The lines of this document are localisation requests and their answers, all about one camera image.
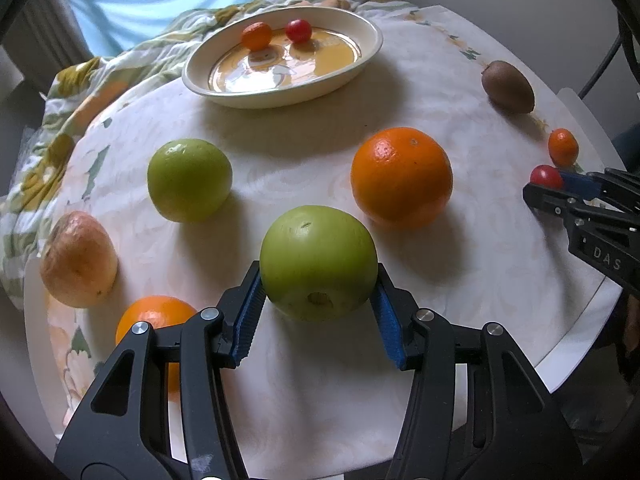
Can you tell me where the small green apple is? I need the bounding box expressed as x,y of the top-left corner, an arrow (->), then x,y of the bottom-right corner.
147,138 -> 233,223

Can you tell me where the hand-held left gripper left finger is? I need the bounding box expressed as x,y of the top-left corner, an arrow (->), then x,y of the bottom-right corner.
52,260 -> 267,480

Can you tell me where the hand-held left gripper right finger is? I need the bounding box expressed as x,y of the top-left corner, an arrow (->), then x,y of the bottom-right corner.
369,262 -> 585,480

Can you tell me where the grey curtain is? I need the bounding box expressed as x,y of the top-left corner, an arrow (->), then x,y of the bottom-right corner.
10,0 -> 96,86

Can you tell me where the large green apple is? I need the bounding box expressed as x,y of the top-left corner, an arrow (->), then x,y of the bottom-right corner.
260,205 -> 379,322

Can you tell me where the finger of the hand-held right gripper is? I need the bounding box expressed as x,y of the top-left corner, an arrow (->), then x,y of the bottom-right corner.
559,169 -> 640,206
522,182 -> 583,223

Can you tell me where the large orange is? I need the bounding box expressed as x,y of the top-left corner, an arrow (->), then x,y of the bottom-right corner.
115,296 -> 198,403
350,127 -> 453,231

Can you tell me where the yellow-red apple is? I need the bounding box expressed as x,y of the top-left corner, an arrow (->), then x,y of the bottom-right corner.
39,211 -> 119,308

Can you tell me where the small mandarin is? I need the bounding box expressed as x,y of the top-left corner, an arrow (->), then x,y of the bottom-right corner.
242,22 -> 274,52
548,128 -> 580,167

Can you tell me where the cream ceramic bowl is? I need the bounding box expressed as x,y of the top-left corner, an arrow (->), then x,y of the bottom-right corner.
181,6 -> 383,109

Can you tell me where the red cherry tomato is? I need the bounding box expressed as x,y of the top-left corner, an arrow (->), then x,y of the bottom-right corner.
285,19 -> 313,43
530,165 -> 565,191

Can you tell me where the brown kiwi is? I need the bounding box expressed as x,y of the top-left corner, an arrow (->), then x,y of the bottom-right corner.
481,60 -> 536,114

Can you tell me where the white floral tablecloth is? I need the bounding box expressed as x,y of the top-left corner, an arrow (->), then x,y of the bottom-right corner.
47,5 -> 613,461

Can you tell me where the floral striped blanket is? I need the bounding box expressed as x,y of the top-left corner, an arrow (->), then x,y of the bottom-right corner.
0,0 -> 418,306

